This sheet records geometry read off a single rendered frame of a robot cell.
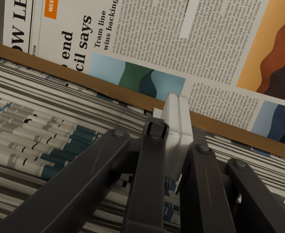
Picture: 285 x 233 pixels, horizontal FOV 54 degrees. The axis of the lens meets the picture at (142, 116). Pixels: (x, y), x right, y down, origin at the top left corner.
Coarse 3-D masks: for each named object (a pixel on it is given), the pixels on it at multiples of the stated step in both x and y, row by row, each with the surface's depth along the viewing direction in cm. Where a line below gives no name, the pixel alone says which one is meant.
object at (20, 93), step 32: (0, 64) 25; (0, 96) 20; (32, 96) 21; (64, 96) 23; (96, 96) 26; (0, 128) 17; (32, 128) 18; (64, 128) 19; (96, 128) 20; (0, 160) 15; (32, 160) 15; (64, 160) 16; (0, 192) 13; (32, 192) 14
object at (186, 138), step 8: (184, 96) 21; (184, 104) 19; (184, 112) 18; (184, 120) 17; (184, 128) 16; (184, 136) 15; (192, 136) 15; (184, 144) 15; (176, 152) 15; (184, 152) 15; (176, 160) 15; (184, 160) 15; (176, 168) 16; (168, 176) 16; (176, 176) 16
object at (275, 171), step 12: (204, 132) 27; (216, 144) 24; (228, 144) 26; (240, 144) 27; (216, 156) 23; (228, 156) 23; (240, 156) 24; (252, 156) 25; (264, 156) 26; (276, 156) 28; (252, 168) 23; (264, 168) 23; (276, 168) 24; (264, 180) 21; (276, 180) 22; (276, 192) 21
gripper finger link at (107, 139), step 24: (96, 144) 13; (120, 144) 13; (72, 168) 11; (96, 168) 11; (48, 192) 9; (72, 192) 9; (96, 192) 11; (24, 216) 8; (48, 216) 8; (72, 216) 10
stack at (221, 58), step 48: (48, 0) 29; (96, 0) 28; (144, 0) 28; (192, 0) 27; (240, 0) 27; (48, 48) 30; (96, 48) 30; (144, 48) 30; (192, 48) 29; (240, 48) 29; (192, 96) 31; (240, 96) 30
